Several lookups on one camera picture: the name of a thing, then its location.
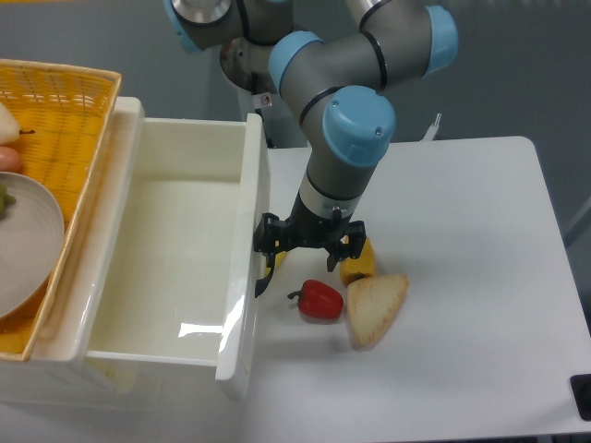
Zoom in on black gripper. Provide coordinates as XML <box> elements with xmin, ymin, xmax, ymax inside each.
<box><xmin>253</xmin><ymin>195</ymin><xmax>367</xmax><ymax>272</ymax></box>

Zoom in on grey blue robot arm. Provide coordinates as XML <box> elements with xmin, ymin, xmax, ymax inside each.
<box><xmin>164</xmin><ymin>1</ymin><xmax>459</xmax><ymax>269</ymax></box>

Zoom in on white drawer cabinet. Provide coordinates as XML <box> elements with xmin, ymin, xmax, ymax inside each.
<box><xmin>1</xmin><ymin>97</ymin><xmax>150</xmax><ymax>408</ymax></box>

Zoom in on yellow banana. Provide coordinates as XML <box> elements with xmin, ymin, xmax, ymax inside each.
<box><xmin>264</xmin><ymin>251</ymin><xmax>287</xmax><ymax>277</ymax></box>

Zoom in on yellow bell pepper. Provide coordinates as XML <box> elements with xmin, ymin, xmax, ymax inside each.
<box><xmin>339</xmin><ymin>237</ymin><xmax>376</xmax><ymax>286</ymax></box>

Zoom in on red bell pepper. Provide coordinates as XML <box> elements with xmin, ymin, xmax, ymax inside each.
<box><xmin>287</xmin><ymin>280</ymin><xmax>344</xmax><ymax>320</ymax></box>

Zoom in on triangular bread slice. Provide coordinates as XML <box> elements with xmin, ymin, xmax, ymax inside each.
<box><xmin>346</xmin><ymin>274</ymin><xmax>410</xmax><ymax>348</ymax></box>

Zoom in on grey ribbed plate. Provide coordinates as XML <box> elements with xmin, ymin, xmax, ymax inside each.
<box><xmin>1</xmin><ymin>172</ymin><xmax>65</xmax><ymax>317</ymax></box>

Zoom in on yellow woven basket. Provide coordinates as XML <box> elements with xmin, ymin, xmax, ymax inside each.
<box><xmin>1</xmin><ymin>59</ymin><xmax>122</xmax><ymax>362</ymax></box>

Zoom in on black corner object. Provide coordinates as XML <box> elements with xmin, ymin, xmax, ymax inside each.
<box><xmin>570</xmin><ymin>374</ymin><xmax>591</xmax><ymax>422</ymax></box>

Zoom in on green grapes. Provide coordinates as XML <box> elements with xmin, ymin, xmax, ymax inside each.
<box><xmin>0</xmin><ymin>183</ymin><xmax>17</xmax><ymax>218</ymax></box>

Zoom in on pink peach fruit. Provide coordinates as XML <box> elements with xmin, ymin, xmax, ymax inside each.
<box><xmin>0</xmin><ymin>146</ymin><xmax>22</xmax><ymax>173</ymax></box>

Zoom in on white pear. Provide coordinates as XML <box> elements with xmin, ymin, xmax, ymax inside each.
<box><xmin>0</xmin><ymin>103</ymin><xmax>35</xmax><ymax>145</ymax></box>

